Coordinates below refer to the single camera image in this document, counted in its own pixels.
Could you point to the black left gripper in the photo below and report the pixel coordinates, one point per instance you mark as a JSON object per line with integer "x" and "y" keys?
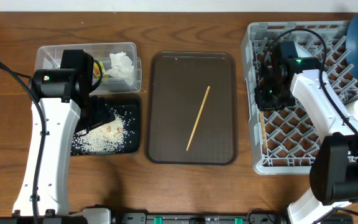
{"x": 104, "y": 114}

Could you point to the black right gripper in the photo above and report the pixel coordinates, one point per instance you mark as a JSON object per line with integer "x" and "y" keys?
{"x": 268, "y": 101}

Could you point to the wooden chopstick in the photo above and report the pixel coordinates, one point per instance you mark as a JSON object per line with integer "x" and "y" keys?
{"x": 264, "y": 137}
{"x": 198, "y": 117}

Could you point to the leftover rice pile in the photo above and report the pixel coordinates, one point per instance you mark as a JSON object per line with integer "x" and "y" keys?
{"x": 116, "y": 137}

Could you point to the yellow orange snack wrapper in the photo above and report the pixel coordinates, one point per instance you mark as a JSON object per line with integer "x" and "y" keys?
{"x": 98, "y": 70}

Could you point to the white napkin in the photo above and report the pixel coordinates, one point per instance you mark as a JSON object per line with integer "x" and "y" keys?
{"x": 121, "y": 68}

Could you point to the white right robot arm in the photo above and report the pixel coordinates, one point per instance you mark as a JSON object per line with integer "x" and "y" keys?
{"x": 334, "y": 172}

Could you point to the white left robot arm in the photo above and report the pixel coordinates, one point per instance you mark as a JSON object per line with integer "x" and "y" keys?
{"x": 59, "y": 96}

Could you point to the black food waste tray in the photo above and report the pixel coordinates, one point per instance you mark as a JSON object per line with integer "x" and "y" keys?
{"x": 126, "y": 104}

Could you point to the grey dishwasher rack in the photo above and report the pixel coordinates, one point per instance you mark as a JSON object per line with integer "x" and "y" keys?
{"x": 292, "y": 141}

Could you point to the clear plastic waste bin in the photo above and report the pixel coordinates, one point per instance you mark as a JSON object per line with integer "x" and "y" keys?
{"x": 49, "y": 57}

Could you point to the brown serving tray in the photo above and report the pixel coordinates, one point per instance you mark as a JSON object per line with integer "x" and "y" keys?
{"x": 178, "y": 81}

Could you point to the black rail at table edge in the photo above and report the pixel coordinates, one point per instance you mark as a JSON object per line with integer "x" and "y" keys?
{"x": 256, "y": 218}

